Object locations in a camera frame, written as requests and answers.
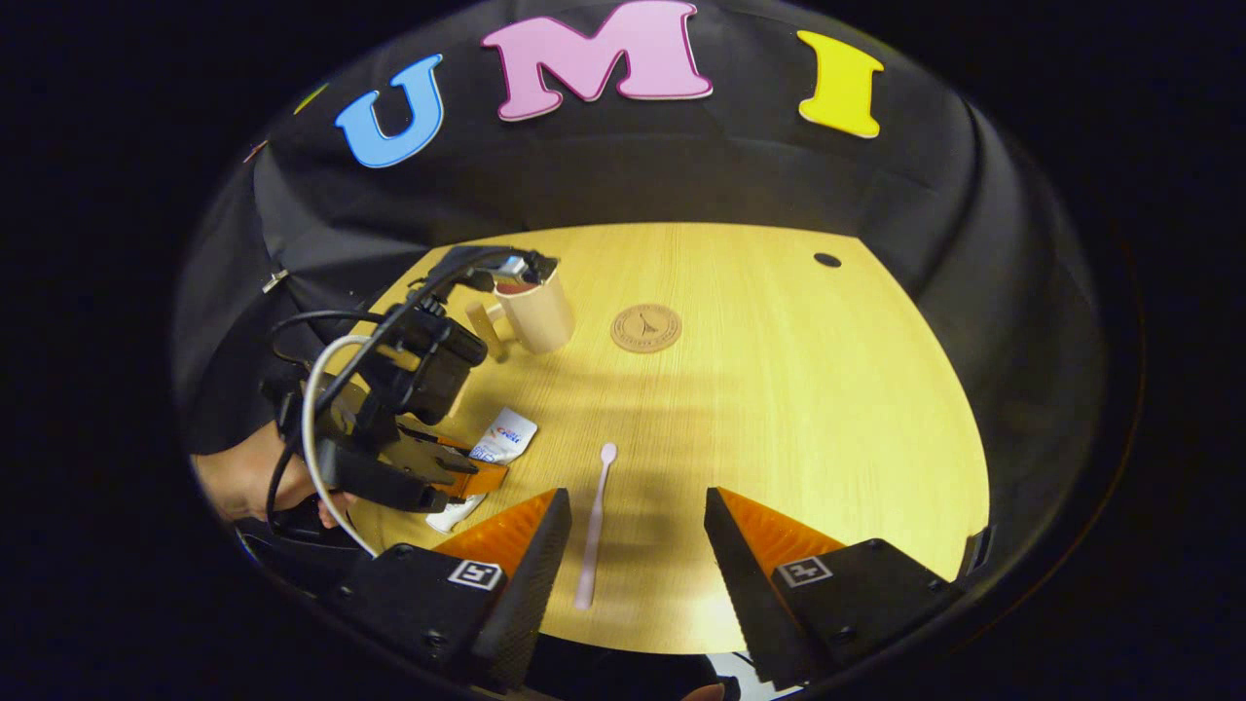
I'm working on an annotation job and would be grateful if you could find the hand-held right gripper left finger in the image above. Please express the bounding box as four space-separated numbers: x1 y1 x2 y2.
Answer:
324 487 573 694

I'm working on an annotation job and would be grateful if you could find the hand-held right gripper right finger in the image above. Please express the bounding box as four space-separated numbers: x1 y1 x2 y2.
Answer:
701 485 967 689

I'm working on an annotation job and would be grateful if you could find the white toothpaste tube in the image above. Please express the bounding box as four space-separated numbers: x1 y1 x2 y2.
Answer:
425 406 539 535

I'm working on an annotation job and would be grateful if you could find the pale pink toothbrush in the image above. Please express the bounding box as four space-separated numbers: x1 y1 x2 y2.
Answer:
573 443 619 611

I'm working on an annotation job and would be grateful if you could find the beige cup with handle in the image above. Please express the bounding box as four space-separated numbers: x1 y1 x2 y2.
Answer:
465 263 577 363

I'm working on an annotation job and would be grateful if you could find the round brown coaster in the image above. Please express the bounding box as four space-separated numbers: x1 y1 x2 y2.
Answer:
610 304 683 354

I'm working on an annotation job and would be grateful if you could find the light wooden desktop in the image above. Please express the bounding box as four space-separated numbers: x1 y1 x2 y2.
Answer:
346 222 992 655

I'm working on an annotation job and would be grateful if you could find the black backdrop cloth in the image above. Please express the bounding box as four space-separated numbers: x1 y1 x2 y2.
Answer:
175 0 1111 585

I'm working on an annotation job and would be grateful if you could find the black cable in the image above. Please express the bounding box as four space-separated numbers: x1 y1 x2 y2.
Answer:
265 245 561 541

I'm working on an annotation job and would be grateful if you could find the white cable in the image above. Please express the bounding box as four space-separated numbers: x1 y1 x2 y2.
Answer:
301 334 383 559

